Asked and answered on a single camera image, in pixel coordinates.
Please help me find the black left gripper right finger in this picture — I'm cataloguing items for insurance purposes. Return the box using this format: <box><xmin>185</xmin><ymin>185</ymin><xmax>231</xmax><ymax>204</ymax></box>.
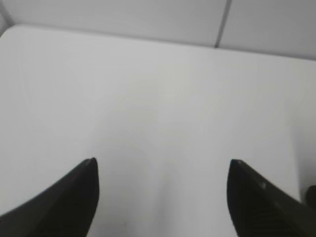
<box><xmin>227</xmin><ymin>159</ymin><xmax>316</xmax><ymax>237</ymax></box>

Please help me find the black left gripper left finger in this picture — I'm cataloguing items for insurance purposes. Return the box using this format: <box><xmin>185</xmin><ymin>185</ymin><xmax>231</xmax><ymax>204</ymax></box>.
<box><xmin>0</xmin><ymin>158</ymin><xmax>100</xmax><ymax>237</ymax></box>

